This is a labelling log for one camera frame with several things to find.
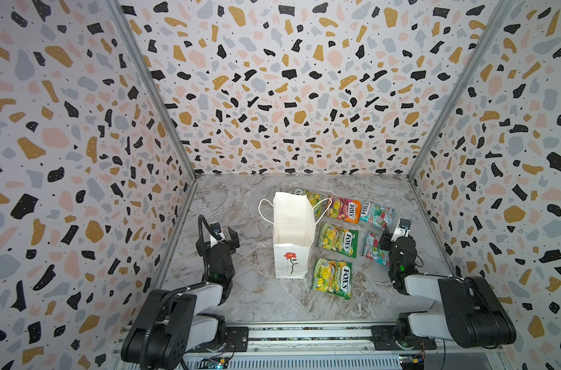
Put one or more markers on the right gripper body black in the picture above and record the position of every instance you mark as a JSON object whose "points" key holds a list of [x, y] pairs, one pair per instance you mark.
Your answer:
{"points": [[396, 243]]}

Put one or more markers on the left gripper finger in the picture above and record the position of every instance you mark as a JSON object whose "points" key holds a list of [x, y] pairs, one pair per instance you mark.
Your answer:
{"points": [[233, 241], [203, 245]]}

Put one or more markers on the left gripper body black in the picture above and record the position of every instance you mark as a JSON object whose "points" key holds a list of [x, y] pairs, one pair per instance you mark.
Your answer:
{"points": [[226, 248]]}

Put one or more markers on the green snack packet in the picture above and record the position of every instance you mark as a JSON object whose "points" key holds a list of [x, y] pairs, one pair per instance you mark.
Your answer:
{"points": [[334, 277], [340, 240]]}

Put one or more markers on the orange pink Fox's candy packet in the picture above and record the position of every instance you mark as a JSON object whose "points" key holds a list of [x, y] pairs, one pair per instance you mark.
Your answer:
{"points": [[345, 209]]}

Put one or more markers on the white paper bag red flower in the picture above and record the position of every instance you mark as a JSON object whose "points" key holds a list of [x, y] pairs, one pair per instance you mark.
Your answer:
{"points": [[294, 229]]}

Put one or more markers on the small green yellow candy packet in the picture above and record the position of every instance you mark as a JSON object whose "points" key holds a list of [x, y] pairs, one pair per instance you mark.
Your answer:
{"points": [[316, 200]]}

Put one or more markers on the teal pink Fox's candy packet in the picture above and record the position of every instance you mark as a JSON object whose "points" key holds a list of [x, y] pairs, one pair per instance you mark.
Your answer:
{"points": [[377, 215]]}

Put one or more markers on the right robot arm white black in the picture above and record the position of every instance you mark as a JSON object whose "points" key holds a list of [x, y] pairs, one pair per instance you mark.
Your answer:
{"points": [[471, 315]]}

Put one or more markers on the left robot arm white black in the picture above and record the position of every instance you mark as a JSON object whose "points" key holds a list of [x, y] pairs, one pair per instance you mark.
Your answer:
{"points": [[173, 322]]}

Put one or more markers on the left green circuit board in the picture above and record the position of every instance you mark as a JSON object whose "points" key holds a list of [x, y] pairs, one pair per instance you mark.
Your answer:
{"points": [[213, 363]]}

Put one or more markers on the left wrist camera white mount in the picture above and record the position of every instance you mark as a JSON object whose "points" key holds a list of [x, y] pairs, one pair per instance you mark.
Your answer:
{"points": [[214, 233]]}

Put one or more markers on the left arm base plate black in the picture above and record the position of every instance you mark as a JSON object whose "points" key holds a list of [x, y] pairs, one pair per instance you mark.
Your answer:
{"points": [[235, 339]]}

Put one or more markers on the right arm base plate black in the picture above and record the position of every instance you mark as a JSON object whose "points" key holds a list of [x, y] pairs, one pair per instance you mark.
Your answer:
{"points": [[388, 338]]}

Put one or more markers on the right circuit board with wires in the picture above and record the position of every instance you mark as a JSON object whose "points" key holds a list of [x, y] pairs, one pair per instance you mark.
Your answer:
{"points": [[412, 362]]}

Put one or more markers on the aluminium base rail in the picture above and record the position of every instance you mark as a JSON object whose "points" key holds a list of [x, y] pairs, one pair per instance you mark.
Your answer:
{"points": [[339, 345]]}

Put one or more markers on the left corner aluminium post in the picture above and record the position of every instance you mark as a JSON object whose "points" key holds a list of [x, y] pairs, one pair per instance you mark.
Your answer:
{"points": [[128, 40]]}

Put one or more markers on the corner aluminium post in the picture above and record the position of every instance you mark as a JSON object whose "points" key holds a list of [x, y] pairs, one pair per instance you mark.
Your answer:
{"points": [[500, 12], [128, 40]]}

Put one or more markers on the right corner aluminium post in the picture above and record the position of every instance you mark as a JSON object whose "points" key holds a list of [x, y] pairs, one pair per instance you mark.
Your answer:
{"points": [[500, 12]]}

